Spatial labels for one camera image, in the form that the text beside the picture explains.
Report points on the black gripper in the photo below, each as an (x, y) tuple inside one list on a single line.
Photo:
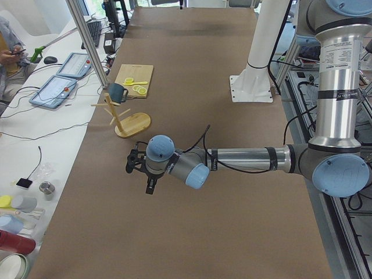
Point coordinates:
[(152, 176)]

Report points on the dark teal ribbed mug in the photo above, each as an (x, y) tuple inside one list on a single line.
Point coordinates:
[(117, 93)]

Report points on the wooden mug tree rack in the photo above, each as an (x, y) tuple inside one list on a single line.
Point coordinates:
[(129, 126)]

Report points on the small steel cup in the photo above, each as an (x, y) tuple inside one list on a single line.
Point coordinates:
[(48, 190)]

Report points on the grey plastic cup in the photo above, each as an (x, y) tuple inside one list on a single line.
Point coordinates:
[(24, 203)]

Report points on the yellow plastic cup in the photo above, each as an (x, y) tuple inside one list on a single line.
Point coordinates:
[(5, 201)]

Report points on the light blue plastic cup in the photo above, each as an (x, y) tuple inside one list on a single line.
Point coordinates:
[(11, 224)]

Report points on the yellow toy knife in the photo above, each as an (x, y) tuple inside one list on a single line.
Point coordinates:
[(140, 83)]

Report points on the yellow lemon slice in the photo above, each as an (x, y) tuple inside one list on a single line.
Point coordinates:
[(129, 81)]

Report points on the wooden cutting board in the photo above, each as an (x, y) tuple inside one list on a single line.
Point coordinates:
[(139, 73)]

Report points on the black square pad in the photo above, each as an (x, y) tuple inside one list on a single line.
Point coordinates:
[(24, 183)]

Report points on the near blue teach pendant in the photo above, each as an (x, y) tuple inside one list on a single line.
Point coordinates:
[(53, 92)]

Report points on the blue teach pendant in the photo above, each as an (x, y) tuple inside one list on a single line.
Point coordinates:
[(75, 66), (53, 92)]

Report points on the far blue teach pendant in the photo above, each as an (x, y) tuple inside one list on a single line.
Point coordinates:
[(75, 66)]

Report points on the red cylindrical bottle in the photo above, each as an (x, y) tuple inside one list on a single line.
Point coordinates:
[(16, 243)]

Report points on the black computer mouse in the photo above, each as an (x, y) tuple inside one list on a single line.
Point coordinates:
[(50, 60)]

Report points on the white green bowl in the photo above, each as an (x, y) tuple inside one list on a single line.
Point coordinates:
[(15, 266)]

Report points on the black keyboard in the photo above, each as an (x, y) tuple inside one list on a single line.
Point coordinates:
[(95, 31)]

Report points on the green white grabber tool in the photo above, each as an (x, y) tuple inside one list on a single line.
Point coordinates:
[(38, 51)]

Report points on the seated person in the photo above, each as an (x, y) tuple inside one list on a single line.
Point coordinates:
[(15, 66)]

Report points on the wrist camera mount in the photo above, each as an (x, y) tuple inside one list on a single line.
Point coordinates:
[(136, 160)]

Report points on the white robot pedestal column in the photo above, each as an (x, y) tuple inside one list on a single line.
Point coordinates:
[(253, 84)]

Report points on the aluminium frame post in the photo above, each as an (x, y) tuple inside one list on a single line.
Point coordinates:
[(85, 35)]

